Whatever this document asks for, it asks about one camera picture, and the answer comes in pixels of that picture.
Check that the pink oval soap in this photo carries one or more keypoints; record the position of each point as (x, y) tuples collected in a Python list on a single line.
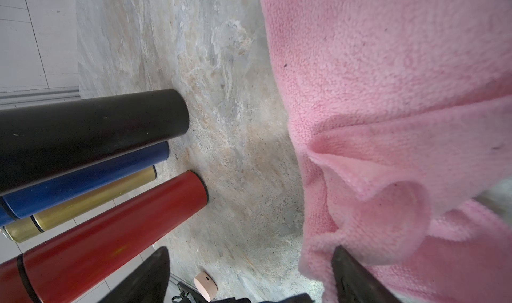
[(206, 286)]

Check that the red thermos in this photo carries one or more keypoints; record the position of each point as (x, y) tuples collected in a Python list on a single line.
[(68, 265)]

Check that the black thermos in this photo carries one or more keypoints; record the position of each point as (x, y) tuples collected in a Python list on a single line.
[(39, 143)]

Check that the gold thermos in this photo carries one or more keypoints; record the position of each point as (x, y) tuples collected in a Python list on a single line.
[(36, 224)]

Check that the pink cloth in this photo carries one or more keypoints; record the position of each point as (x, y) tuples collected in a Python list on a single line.
[(400, 115)]

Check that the blue thermos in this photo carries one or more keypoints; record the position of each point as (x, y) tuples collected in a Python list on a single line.
[(31, 200)]

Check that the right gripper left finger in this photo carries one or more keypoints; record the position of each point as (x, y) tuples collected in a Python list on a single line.
[(147, 283)]

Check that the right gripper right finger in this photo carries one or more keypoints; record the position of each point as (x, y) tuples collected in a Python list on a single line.
[(354, 283)]

